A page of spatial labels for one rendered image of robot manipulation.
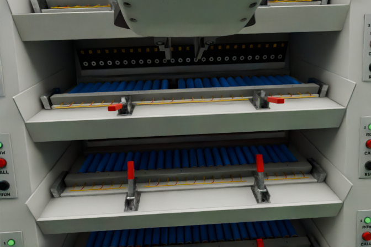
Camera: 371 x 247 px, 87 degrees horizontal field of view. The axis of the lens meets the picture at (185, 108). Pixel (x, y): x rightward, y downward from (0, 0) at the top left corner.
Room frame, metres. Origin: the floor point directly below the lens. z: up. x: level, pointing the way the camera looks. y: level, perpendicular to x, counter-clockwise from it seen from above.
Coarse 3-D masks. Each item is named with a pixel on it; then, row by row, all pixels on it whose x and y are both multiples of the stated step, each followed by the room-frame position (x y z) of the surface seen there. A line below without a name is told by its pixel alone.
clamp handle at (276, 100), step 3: (261, 93) 0.37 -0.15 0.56; (264, 93) 0.37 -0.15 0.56; (261, 96) 0.38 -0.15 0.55; (264, 96) 0.38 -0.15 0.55; (264, 99) 0.35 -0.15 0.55; (267, 99) 0.34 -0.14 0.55; (270, 99) 0.33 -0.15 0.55; (273, 99) 0.32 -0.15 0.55; (276, 99) 0.31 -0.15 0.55; (279, 99) 0.31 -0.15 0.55; (282, 99) 0.31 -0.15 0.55; (270, 102) 0.33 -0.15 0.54; (273, 102) 0.32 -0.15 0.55; (276, 102) 0.31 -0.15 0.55; (279, 102) 0.31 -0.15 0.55; (282, 102) 0.31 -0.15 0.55
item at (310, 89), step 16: (64, 96) 0.40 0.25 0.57; (80, 96) 0.40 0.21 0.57; (96, 96) 0.40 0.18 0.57; (112, 96) 0.40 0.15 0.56; (144, 96) 0.40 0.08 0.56; (160, 96) 0.40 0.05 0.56; (176, 96) 0.41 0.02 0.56; (192, 96) 0.41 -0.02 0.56; (208, 96) 0.41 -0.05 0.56; (224, 96) 0.41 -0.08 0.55; (240, 96) 0.41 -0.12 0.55; (304, 96) 0.40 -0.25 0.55
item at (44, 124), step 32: (224, 64) 0.53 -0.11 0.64; (256, 64) 0.53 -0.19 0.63; (32, 96) 0.38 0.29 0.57; (320, 96) 0.41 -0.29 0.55; (32, 128) 0.36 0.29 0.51; (64, 128) 0.36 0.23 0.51; (96, 128) 0.36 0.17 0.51; (128, 128) 0.37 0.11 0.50; (160, 128) 0.37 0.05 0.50; (192, 128) 0.37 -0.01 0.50; (224, 128) 0.38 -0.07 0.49; (256, 128) 0.38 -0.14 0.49; (288, 128) 0.38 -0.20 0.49
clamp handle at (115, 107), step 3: (123, 99) 0.36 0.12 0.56; (123, 102) 0.37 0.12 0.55; (111, 105) 0.31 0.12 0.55; (114, 105) 0.31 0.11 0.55; (117, 105) 0.31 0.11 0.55; (120, 105) 0.33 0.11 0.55; (123, 105) 0.35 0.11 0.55; (108, 108) 0.30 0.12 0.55; (111, 108) 0.30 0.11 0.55; (114, 108) 0.30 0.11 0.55; (117, 108) 0.31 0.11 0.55; (120, 108) 0.33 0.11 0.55
